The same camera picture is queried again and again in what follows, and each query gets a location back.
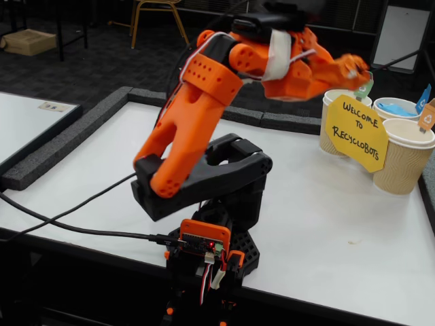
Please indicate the controller board in orange holder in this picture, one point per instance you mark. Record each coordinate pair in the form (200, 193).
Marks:
(204, 234)

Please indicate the black metal table frame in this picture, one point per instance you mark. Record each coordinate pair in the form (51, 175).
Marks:
(60, 40)

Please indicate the yellow handwritten welcome sign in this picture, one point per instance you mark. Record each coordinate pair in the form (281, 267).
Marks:
(357, 136)

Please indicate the brown cardboard box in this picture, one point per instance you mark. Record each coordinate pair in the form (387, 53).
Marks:
(29, 42)

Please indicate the paper cup with green tag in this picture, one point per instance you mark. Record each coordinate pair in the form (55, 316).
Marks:
(328, 149)

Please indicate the white masking tape wrap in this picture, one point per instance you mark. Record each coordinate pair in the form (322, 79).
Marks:
(278, 54)

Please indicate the orange and black robot arm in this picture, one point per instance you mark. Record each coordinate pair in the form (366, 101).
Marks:
(190, 112)

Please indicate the black robot base with clamp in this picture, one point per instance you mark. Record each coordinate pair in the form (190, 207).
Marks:
(244, 248)

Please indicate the small paper label sticker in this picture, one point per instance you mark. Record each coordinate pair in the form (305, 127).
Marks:
(54, 107)

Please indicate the black foam border strip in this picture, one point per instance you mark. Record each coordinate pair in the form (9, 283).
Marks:
(429, 190)
(295, 124)
(146, 96)
(51, 153)

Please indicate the orange recycling bin tag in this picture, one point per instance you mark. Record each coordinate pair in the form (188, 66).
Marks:
(429, 117)

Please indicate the upright white panel black frame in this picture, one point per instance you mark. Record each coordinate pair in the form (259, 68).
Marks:
(401, 34)

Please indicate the blue recycling bin tag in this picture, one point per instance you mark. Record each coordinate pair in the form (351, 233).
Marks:
(422, 102)

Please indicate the paper cup with orange tag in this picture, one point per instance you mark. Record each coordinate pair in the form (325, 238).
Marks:
(397, 169)

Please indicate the black framed white board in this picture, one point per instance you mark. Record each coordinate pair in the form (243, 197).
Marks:
(27, 125)

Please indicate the green recycling bin tag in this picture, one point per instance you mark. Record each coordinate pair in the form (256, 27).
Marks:
(363, 90)

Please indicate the blue paper wad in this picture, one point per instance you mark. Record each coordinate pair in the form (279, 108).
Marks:
(396, 108)

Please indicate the black webcam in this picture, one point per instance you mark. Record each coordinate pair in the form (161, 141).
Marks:
(272, 18)

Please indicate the paper cup with blue tag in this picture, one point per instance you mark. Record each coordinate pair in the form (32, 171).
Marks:
(406, 101)

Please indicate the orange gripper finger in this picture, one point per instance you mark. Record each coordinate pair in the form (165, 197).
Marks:
(328, 59)
(331, 85)

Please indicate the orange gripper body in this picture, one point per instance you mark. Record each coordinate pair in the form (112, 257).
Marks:
(325, 64)

